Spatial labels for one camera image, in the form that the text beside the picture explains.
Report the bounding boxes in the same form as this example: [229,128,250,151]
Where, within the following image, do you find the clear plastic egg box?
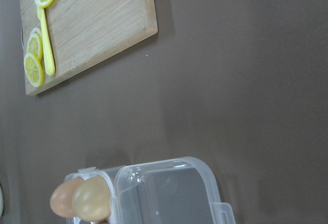
[64,157,236,223]

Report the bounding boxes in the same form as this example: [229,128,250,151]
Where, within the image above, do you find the brown egg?
[50,177,84,218]
[72,176,111,222]

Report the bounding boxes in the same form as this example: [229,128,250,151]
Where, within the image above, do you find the brown egg in box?
[72,176,111,222]

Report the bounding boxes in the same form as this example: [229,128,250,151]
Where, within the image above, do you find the wooden cutting board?
[25,0,158,95]

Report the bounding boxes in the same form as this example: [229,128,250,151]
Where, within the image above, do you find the yellow plastic knife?
[36,6,55,76]

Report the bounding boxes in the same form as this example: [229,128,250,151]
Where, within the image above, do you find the lemon slice behind front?
[26,27,43,61]

